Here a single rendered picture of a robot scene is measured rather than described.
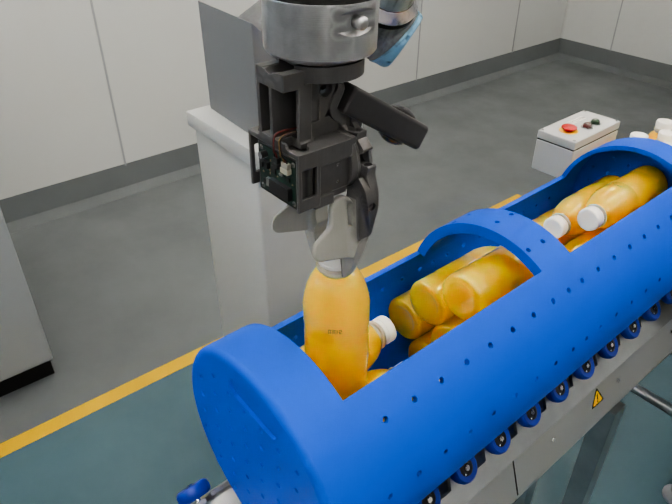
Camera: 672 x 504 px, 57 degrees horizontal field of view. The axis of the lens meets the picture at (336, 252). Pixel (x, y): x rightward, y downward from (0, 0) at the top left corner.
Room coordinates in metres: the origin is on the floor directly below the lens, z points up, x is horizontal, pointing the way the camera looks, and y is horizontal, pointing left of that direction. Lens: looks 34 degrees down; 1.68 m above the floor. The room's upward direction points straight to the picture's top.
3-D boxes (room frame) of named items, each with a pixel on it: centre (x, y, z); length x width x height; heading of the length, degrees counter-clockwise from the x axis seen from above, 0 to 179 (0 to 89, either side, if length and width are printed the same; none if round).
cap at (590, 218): (0.87, -0.42, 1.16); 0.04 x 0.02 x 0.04; 40
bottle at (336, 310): (0.51, 0.00, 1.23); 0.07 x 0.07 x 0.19
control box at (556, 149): (1.40, -0.59, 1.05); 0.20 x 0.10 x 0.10; 130
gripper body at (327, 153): (0.49, 0.02, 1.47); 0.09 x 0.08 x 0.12; 130
